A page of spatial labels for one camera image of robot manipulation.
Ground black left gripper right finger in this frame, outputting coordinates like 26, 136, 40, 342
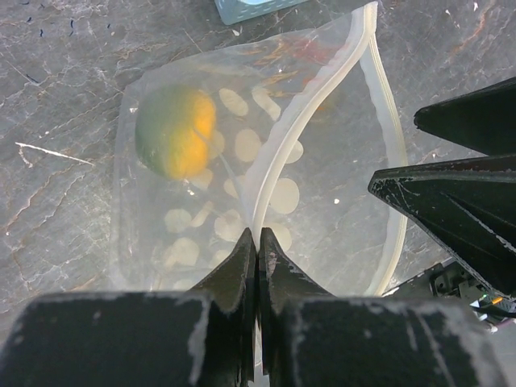
259, 228, 508, 386

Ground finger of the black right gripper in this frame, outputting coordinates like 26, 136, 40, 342
414, 77, 515, 156

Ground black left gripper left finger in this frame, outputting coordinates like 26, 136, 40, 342
1, 230, 256, 386

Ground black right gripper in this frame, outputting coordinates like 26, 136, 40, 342
368, 155, 515, 333

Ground clear dotted zip top bag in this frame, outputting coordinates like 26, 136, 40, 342
107, 1, 407, 296

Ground green yellow toy mango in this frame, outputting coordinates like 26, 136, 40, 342
135, 85, 217, 181

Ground light blue plastic basket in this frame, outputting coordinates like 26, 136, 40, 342
214, 0, 306, 25

